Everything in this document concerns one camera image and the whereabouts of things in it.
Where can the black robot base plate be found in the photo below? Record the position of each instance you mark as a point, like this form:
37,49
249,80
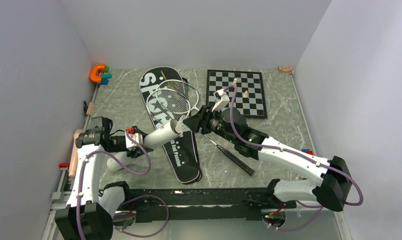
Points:
202,204

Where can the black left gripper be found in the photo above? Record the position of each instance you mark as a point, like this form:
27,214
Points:
138,151

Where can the small wooden block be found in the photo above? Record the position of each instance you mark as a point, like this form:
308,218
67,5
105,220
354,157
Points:
89,108

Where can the wooden arch block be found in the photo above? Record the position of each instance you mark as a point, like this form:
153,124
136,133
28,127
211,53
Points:
285,69

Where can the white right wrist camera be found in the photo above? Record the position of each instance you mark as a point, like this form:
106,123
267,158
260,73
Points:
221,100

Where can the black racket cover bag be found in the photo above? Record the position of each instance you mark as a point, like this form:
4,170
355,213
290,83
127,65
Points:
181,153

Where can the white badminton racket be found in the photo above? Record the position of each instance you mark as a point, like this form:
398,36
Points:
180,97
154,103

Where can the orange C-shaped toy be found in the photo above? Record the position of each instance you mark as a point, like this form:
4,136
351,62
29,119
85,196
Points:
96,72

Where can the colourful brick toy car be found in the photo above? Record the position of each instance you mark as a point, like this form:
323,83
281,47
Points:
307,151

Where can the clear plastic tube lid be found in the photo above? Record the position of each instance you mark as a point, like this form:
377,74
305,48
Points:
221,171

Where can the metal table edge rail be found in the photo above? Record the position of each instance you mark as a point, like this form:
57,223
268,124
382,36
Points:
68,172

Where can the teal blue toy blocks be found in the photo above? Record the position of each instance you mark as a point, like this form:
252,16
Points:
105,77

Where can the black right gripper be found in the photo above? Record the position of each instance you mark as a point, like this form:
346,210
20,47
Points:
201,119

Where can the white badminton racket rear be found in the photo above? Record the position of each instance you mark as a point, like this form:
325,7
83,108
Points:
180,97

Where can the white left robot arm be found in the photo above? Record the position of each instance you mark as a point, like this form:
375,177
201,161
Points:
88,215

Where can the red clamp handle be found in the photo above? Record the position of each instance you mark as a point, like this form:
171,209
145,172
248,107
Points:
64,165

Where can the white badminton racket front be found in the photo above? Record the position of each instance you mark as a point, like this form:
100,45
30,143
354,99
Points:
154,103

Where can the beige wooden rolling pin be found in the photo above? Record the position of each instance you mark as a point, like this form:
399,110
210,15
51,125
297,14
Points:
74,155

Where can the white shuttlecock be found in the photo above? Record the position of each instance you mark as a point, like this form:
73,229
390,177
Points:
181,127

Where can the black white chessboard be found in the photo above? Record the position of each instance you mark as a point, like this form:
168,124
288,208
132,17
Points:
254,106

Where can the white shuttlecock tube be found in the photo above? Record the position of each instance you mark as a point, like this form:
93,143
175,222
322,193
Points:
162,135

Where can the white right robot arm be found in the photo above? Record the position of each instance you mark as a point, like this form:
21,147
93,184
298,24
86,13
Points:
326,181

